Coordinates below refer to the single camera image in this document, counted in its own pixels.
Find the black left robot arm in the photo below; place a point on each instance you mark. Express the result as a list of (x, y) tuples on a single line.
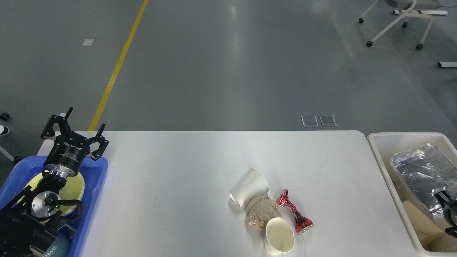
[(19, 230)]

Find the white far base bar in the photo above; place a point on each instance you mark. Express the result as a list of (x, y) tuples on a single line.
[(426, 12)]

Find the white paper cup lying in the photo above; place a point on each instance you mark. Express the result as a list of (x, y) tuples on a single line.
[(251, 185)]

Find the blue plastic tray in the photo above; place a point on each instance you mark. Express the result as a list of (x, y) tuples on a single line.
[(28, 171)]

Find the aluminium foil tray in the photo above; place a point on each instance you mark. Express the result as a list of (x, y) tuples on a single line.
[(423, 172)]

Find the red snack wrapper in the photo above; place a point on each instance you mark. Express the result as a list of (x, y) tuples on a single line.
[(302, 223)]

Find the white rolling chair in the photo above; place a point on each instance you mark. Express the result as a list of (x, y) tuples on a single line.
[(408, 6)]

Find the floor outlet cover left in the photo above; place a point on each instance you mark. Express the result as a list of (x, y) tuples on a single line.
[(309, 121)]

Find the brown paper bag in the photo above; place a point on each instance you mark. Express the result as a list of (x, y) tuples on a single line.
[(426, 230)]

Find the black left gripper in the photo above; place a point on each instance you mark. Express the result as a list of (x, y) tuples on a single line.
[(68, 153)]

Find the floor outlet cover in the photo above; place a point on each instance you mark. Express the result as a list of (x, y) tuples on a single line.
[(328, 120), (309, 121)]

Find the yellow plastic plate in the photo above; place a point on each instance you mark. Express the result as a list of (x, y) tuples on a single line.
[(43, 205)]

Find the white table leg bar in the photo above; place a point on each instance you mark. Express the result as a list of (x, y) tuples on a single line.
[(447, 64)]

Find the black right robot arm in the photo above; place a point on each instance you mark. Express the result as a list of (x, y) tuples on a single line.
[(449, 206)]

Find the blue-grey HOME mug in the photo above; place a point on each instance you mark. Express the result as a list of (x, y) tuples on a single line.
[(57, 243)]

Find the white paper cup upright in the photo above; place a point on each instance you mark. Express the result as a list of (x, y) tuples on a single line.
[(279, 237)]

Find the white floor marker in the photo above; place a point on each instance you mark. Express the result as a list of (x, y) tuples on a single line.
[(88, 42)]

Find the crumpled brown paper wrapper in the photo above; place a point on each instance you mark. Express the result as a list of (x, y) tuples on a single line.
[(260, 210)]

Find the beige plastic bin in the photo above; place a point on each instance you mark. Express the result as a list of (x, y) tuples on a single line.
[(384, 147)]

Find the floor outlet cover right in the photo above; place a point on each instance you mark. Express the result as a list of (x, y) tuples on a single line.
[(328, 120)]

